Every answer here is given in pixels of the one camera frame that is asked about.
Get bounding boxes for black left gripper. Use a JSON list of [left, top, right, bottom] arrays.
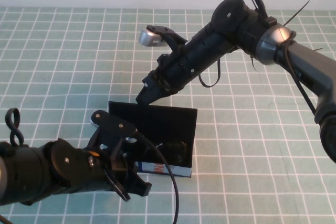
[[83, 131, 153, 198]]

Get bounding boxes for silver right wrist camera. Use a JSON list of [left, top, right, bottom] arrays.
[[138, 24, 170, 49]]

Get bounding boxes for black framed glasses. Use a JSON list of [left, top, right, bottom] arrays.
[[156, 141, 190, 165]]

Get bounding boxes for green white checked tablecloth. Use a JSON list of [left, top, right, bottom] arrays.
[[0, 6, 336, 224]]

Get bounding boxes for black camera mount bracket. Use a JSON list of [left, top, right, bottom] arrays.
[[146, 24, 188, 54], [90, 109, 138, 169]]

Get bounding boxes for black hanging cable loop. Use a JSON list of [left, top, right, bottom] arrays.
[[198, 57, 222, 88]]

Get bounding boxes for black left camera mount bracket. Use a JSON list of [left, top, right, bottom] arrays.
[[90, 109, 138, 169]]

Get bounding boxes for long black left camera cable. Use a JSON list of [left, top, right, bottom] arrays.
[[134, 129, 181, 224]]

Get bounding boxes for black right camera mount bracket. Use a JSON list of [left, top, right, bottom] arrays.
[[146, 24, 188, 54]]

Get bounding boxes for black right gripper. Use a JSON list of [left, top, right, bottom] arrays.
[[135, 44, 197, 106]]

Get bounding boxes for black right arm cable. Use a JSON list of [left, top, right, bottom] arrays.
[[275, 31, 317, 116]]

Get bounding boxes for black figure-eight cable loop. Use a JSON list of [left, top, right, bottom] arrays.
[[5, 108, 25, 147]]

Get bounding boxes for black glasses case blue print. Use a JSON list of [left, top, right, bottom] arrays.
[[108, 100, 198, 179]]

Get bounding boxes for black flat cable strap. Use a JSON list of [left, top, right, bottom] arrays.
[[103, 166, 132, 203]]

